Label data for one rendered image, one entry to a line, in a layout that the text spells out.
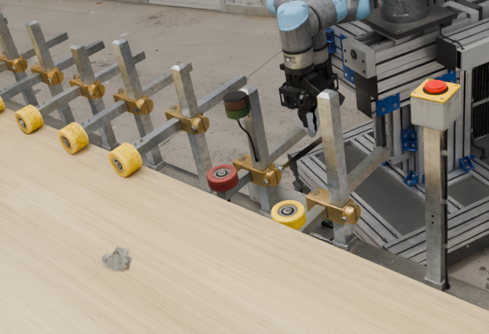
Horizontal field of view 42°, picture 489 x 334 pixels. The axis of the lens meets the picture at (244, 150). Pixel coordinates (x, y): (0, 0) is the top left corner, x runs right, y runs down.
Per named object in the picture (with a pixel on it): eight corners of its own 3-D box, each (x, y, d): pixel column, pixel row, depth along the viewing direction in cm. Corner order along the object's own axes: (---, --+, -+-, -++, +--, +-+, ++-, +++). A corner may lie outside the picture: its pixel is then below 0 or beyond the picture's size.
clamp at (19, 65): (13, 62, 254) (8, 51, 251) (30, 68, 246) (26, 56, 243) (-1, 68, 250) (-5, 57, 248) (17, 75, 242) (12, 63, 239)
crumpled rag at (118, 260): (98, 255, 147) (94, 248, 145) (126, 244, 149) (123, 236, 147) (107, 278, 140) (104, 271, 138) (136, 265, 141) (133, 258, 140)
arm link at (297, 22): (316, 1, 148) (290, 14, 144) (321, 44, 154) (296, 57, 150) (294, -5, 154) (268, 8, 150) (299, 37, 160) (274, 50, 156)
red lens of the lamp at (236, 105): (235, 96, 160) (233, 89, 159) (252, 101, 157) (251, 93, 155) (219, 107, 157) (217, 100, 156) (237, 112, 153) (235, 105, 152)
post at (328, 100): (343, 244, 168) (325, 86, 142) (354, 249, 166) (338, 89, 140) (335, 252, 166) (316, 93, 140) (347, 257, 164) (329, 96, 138)
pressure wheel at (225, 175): (228, 193, 176) (220, 159, 170) (249, 201, 171) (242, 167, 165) (209, 209, 172) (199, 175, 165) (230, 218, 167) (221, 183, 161)
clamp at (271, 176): (247, 167, 181) (243, 152, 178) (283, 180, 173) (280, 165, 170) (233, 177, 178) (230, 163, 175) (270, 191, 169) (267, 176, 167)
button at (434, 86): (431, 85, 123) (431, 77, 122) (450, 89, 121) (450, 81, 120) (420, 94, 121) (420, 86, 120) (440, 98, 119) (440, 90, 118)
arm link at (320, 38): (321, 2, 180) (325, 12, 172) (324, 38, 186) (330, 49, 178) (293, 7, 180) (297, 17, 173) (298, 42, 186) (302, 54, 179)
